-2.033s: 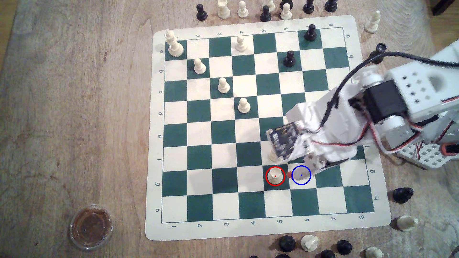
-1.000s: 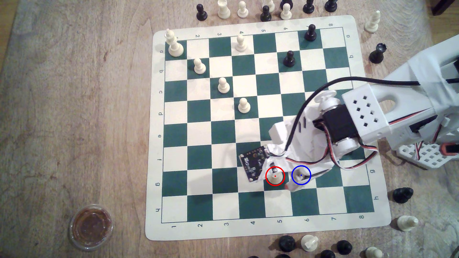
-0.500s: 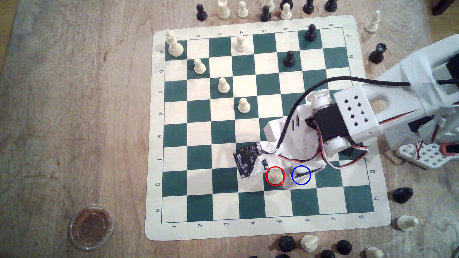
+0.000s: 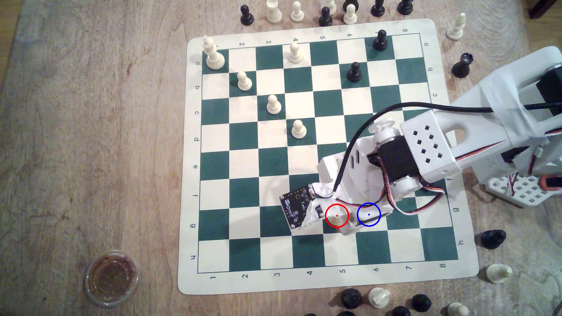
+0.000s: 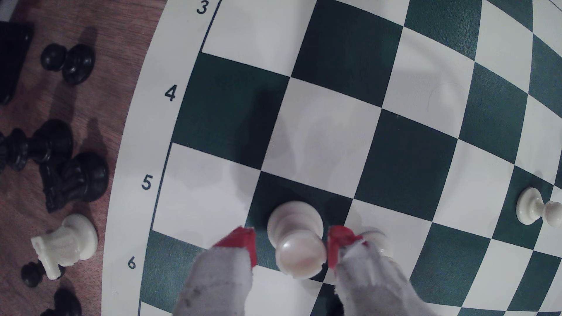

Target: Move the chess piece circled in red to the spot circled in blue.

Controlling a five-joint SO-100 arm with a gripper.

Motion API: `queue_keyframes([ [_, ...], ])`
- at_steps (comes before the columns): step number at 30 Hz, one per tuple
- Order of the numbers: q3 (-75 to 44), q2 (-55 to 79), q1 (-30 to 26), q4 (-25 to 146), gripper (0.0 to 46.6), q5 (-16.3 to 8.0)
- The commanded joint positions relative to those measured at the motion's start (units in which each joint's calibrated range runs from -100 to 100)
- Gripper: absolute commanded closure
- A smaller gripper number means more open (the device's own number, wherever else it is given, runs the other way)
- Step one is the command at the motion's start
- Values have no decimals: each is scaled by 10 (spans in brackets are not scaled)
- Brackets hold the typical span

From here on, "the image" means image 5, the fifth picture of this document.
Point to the black flat object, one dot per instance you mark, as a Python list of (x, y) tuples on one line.
[(12, 61)]

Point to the black chess knight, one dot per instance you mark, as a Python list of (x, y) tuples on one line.
[(81, 180)]

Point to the white chess knight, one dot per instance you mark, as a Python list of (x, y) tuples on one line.
[(70, 239)]

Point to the black chess piece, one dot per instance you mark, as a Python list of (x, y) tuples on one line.
[(66, 303), (50, 142)]

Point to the black chess pawn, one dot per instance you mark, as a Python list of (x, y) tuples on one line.
[(31, 273), (77, 63)]

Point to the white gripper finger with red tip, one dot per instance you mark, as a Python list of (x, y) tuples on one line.
[(219, 285), (369, 285)]

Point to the white chess pawn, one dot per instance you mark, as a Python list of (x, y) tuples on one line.
[(381, 241), (298, 237), (529, 206)]

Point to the green and white chess mat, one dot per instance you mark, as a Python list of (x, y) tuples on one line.
[(325, 131)]

